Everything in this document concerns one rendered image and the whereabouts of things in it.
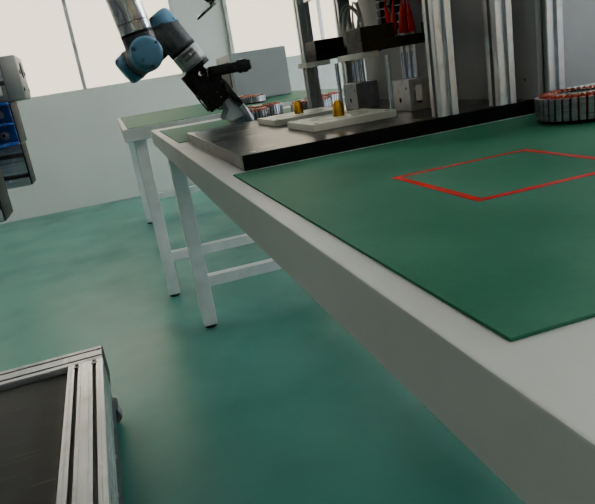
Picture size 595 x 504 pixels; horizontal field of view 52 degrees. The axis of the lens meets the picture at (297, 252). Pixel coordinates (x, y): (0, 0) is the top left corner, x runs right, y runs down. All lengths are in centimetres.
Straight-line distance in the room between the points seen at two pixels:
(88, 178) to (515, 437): 562
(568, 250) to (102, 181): 552
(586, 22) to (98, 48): 499
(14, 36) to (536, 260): 558
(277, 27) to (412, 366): 572
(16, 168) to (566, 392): 133
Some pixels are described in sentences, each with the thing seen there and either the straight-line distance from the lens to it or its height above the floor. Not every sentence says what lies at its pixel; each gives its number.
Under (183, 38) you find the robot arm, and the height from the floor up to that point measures 99.
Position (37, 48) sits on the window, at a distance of 579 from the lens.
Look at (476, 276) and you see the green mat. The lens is 34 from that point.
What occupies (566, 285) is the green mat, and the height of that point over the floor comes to 75.
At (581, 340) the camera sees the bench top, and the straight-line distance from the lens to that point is 28.
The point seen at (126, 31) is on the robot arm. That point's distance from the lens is 151.
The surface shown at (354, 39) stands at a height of 90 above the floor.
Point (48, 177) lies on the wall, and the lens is 582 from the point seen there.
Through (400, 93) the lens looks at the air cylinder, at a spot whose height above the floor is 80.
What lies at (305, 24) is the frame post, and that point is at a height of 97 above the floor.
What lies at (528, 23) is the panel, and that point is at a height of 88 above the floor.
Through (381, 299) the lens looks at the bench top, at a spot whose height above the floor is 74.
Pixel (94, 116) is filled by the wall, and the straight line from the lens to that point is 576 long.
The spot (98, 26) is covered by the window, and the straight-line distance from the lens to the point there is 578.
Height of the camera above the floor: 87
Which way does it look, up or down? 16 degrees down
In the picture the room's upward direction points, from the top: 9 degrees counter-clockwise
